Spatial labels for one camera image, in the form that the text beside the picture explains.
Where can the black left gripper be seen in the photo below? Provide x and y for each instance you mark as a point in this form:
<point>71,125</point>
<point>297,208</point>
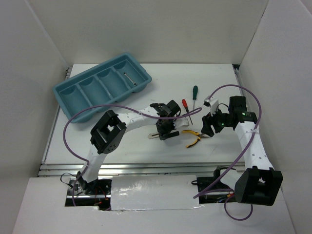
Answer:
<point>164,137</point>

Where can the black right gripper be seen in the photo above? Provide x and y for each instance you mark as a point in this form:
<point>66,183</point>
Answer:
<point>208,121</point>

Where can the silver utility knife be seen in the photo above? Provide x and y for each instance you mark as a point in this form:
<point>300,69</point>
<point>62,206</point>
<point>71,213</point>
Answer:
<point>153,135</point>

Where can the green handled screwdriver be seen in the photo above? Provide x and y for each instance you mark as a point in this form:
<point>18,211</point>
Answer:
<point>195,92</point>

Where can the small silver ratchet wrench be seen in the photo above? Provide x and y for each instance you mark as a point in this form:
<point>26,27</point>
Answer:
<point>132,81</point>

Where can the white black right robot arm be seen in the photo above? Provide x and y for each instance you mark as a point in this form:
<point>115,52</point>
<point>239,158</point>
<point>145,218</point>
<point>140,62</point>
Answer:
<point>260,182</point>

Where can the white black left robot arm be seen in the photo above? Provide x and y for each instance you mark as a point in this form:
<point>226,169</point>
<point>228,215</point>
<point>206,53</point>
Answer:
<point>108,132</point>

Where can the white front cover board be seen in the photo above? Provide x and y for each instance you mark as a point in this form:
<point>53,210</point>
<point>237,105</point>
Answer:
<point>160,192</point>

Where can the teal compartment tray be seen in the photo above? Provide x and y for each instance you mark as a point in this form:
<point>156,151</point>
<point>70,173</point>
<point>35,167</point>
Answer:
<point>93,90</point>

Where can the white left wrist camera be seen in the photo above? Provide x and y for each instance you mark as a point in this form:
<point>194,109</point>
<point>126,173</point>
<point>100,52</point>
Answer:
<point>181,122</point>

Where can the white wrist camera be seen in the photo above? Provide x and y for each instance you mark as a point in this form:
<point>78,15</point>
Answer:
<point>181,122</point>
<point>213,103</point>

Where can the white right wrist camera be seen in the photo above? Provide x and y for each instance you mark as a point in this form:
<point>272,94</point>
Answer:
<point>213,103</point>

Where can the red handled screwdriver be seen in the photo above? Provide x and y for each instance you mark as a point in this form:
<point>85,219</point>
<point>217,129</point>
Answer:
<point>185,105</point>

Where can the aluminium table frame rail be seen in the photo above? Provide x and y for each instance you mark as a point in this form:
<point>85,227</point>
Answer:
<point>139,155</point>

